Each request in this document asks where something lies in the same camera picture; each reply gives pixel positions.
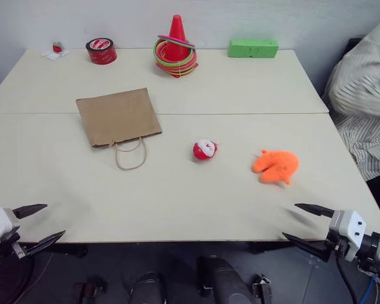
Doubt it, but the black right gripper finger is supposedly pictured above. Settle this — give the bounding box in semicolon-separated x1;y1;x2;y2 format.
294;203;334;219
281;232;333;263

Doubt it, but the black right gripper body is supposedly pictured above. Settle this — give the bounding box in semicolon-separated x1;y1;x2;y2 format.
324;210;353;258

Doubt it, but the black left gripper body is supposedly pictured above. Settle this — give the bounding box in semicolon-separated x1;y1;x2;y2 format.
0;208;29;260

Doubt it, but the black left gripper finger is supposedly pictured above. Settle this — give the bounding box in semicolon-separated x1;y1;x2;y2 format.
12;203;48;220
25;230;67;258

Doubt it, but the brown paper bag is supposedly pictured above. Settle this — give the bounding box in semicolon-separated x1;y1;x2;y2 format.
75;87;163;172

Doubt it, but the orange plush toy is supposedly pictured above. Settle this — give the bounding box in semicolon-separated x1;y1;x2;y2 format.
252;149;300;185

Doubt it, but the large dark rounded shape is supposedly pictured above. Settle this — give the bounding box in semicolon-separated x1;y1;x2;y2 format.
197;254;258;304

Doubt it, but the small dark rounded shape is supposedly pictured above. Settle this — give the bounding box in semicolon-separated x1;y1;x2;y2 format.
129;271;166;304

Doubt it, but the person in striped shirt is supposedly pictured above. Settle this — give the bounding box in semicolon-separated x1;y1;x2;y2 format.
322;15;380;229

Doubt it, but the red white plush toy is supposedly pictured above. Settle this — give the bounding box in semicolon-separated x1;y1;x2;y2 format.
193;138;220;162

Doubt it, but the green foam block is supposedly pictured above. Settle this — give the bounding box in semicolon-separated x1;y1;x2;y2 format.
227;38;279;59

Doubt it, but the red adhesive tape roll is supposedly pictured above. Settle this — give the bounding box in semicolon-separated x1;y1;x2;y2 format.
85;37;118;65

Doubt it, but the red plastic cone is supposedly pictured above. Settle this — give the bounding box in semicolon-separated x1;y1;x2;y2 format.
155;14;200;79

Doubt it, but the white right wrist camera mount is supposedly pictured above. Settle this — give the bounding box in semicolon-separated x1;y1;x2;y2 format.
341;209;367;262

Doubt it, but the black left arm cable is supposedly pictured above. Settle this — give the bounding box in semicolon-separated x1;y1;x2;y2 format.
0;256;39;304

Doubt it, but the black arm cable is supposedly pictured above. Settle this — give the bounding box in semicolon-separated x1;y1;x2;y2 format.
334;251;380;304
0;256;39;304

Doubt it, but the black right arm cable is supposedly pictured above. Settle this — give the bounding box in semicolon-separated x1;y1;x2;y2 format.
334;251;380;304

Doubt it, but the metal table bracket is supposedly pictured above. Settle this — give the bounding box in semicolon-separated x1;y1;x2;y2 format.
251;274;275;304

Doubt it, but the blue cable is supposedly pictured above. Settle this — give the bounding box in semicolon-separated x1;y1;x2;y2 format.
358;274;380;304

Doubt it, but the red plastic ring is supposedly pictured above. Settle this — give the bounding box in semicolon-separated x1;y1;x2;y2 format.
155;44;198;74

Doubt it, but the yellow plastic ring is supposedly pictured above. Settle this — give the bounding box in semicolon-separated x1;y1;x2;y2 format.
156;47;197;77

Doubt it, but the green plastic ring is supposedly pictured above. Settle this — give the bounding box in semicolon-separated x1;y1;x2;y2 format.
153;37;194;65

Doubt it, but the pink plastic ring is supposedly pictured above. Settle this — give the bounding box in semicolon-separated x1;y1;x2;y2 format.
157;34;196;50

